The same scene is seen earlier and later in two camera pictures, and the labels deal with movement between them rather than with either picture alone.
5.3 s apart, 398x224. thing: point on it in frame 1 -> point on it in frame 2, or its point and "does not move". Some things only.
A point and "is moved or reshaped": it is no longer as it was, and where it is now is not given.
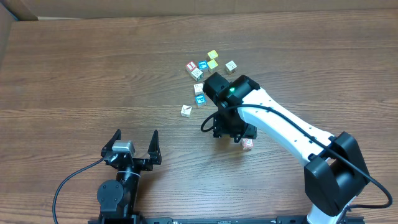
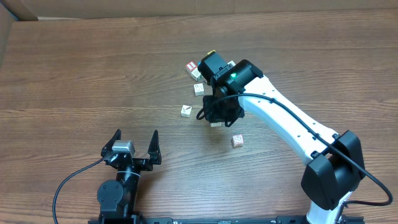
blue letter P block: (201, 99) is moved or reshaped
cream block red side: (247, 143) is moved or reshaped
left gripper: (140, 162) does not move
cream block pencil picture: (186, 111) does not move
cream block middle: (198, 89) does not move
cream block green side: (197, 74) does not move
